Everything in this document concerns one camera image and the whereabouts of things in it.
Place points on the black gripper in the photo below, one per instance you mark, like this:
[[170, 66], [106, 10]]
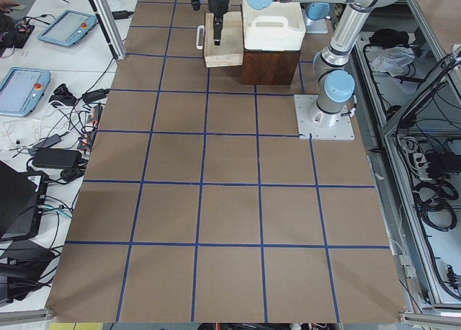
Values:
[[218, 6]]

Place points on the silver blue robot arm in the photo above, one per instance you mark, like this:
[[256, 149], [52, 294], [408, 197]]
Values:
[[335, 83]]

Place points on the dark wooden cabinet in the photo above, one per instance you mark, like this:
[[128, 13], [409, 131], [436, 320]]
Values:
[[261, 67]]

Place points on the white plastic tray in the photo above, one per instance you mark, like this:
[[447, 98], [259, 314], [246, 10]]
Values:
[[279, 27]]

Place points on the blue teach pendant far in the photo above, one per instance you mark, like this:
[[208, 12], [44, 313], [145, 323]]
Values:
[[68, 28]]

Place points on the blue teach pendant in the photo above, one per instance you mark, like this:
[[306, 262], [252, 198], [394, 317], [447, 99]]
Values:
[[22, 89], [68, 28]]

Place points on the blue teach pendant near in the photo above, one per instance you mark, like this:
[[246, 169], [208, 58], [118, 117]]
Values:
[[22, 89]]

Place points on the black power adapter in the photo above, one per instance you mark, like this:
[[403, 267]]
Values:
[[50, 158]]

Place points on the black computer box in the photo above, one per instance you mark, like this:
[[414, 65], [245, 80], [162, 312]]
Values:
[[22, 195]]

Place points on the aluminium frame post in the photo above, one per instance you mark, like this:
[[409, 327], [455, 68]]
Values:
[[109, 28]]

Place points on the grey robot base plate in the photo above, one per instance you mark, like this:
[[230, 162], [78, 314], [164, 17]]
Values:
[[314, 124]]

